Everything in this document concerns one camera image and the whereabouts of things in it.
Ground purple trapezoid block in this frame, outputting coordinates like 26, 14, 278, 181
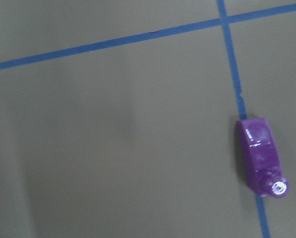
236, 118, 290, 198

